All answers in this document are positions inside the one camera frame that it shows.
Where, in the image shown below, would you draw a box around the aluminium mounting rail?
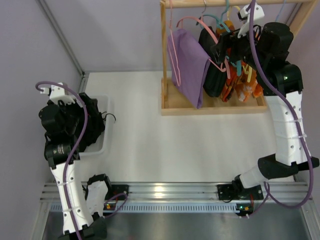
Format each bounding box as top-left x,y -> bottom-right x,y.
39,181 -> 313,201

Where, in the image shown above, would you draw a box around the teal plastic hanger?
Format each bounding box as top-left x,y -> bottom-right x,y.
198,0 -> 242,77

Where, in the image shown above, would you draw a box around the wooden clothes rack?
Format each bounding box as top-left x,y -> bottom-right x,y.
159,0 -> 319,116

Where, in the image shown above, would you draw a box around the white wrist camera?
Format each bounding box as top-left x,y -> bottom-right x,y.
37,82 -> 82,106
237,3 -> 265,38

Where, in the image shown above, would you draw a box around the black trousers on rack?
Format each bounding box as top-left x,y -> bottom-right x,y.
198,28 -> 227,98

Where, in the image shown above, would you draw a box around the pink wire hanger with trousers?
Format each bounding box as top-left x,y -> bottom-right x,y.
208,57 -> 227,73

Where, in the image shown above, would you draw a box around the orange patterned trousers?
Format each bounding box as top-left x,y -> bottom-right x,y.
215,20 -> 238,102

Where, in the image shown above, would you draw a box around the bright orange trousers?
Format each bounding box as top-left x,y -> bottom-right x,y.
235,70 -> 263,103

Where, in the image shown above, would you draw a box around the purple trousers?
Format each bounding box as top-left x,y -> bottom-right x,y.
167,28 -> 210,109

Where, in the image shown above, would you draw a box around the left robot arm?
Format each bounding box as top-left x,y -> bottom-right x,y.
38,95 -> 112,240

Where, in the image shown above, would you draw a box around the white plastic basket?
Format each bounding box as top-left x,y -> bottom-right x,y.
77,94 -> 111,158

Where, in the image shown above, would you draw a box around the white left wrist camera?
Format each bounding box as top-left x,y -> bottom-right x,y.
37,82 -> 82,106

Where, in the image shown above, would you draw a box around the pink plastic hanger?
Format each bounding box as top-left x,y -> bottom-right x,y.
176,16 -> 232,80

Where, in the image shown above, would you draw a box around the blue wire hanger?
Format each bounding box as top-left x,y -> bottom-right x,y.
274,0 -> 287,22

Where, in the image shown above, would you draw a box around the yellow plastic hanger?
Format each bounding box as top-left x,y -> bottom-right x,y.
226,5 -> 252,82

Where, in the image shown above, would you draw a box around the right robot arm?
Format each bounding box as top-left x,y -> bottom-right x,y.
210,22 -> 320,195

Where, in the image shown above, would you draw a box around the black trousers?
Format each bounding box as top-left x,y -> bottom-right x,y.
198,28 -> 227,98
74,92 -> 117,153

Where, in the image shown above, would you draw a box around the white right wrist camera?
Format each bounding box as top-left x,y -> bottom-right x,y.
237,3 -> 265,38

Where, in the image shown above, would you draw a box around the grey slotted cable duct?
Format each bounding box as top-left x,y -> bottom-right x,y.
49,201 -> 251,213

